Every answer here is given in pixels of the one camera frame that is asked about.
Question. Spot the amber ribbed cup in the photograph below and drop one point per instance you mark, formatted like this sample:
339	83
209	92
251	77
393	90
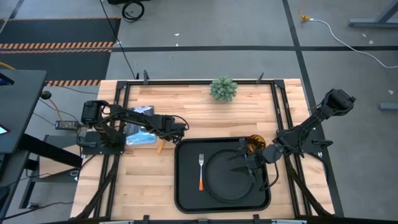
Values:
256	143

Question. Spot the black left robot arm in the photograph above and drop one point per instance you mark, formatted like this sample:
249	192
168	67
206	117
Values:
136	116

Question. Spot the black metal table frame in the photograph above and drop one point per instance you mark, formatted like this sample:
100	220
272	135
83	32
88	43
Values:
199	82

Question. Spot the black mat with hazard stripes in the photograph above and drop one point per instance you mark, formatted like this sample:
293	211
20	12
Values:
59	31

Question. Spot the black round plate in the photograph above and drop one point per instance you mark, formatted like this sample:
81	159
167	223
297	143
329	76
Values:
224	183

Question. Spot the black round knob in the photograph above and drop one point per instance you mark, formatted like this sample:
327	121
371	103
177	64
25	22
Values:
45	95

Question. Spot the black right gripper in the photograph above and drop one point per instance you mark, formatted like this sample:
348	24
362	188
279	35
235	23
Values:
267	155

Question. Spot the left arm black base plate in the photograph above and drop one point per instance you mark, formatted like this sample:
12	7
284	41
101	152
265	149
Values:
93	150

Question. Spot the grey desk leg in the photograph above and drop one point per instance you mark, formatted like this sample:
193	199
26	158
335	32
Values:
373	22

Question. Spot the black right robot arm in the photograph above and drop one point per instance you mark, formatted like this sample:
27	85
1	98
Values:
311	123

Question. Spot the black rectangular tray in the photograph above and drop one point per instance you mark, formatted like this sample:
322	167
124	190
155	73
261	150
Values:
189	199

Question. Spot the black power adapter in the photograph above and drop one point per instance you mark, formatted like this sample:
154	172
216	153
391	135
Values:
66	125

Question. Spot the small green artificial plant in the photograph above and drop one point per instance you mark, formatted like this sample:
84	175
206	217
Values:
223	88

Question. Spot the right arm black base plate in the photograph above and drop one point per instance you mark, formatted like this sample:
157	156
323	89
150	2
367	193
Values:
311	148

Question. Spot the black side desk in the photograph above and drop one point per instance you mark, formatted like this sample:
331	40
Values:
21	105

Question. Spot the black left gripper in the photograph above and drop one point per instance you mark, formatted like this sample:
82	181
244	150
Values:
171	126

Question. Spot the small grey desk foot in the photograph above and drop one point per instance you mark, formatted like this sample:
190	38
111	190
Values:
388	106

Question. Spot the blue white packet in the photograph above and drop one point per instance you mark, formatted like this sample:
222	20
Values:
140	139

